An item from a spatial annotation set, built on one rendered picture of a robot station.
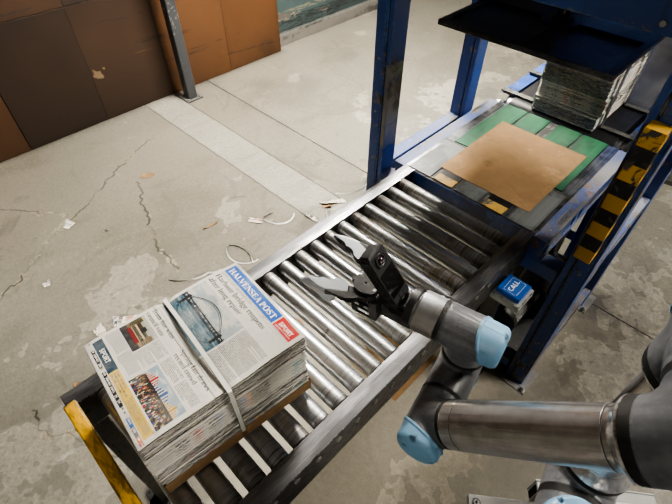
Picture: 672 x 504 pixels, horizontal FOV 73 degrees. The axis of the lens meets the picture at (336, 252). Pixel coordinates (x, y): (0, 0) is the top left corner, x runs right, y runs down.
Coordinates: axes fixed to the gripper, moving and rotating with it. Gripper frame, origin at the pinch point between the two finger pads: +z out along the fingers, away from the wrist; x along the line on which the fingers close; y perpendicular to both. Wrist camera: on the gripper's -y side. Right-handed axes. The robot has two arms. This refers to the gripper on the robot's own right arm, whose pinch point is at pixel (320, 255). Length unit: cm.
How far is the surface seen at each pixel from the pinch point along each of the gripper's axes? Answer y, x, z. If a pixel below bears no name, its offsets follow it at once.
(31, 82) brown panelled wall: 91, 75, 290
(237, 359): 18.1, -20.1, 9.2
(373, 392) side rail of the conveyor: 43.5, -4.2, -13.3
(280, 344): 18.7, -12.8, 3.7
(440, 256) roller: 51, 47, -8
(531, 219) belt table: 55, 79, -28
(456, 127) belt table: 61, 120, 16
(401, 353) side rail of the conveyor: 45.3, 9.2, -14.1
